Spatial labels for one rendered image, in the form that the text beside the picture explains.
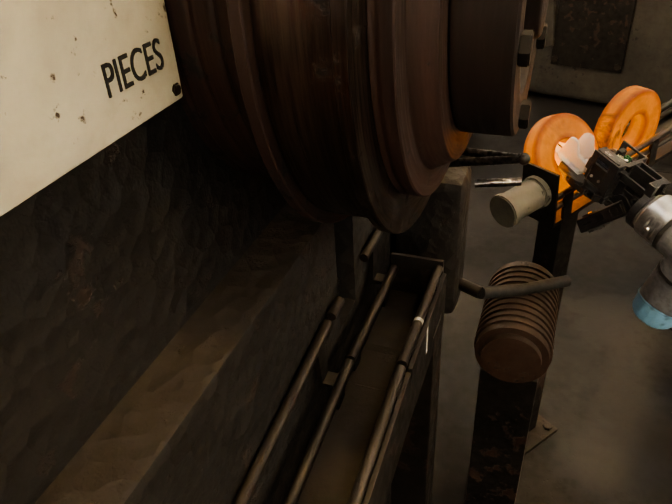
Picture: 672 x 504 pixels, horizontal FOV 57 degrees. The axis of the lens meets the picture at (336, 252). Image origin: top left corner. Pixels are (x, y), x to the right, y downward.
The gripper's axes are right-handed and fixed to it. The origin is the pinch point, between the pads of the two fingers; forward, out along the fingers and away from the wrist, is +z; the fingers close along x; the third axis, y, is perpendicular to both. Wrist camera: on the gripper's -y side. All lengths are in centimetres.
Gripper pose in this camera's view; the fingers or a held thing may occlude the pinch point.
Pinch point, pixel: (557, 149)
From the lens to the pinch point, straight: 119.0
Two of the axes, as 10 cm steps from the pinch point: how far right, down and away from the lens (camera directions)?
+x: -8.6, 2.9, -4.1
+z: -4.9, -6.6, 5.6
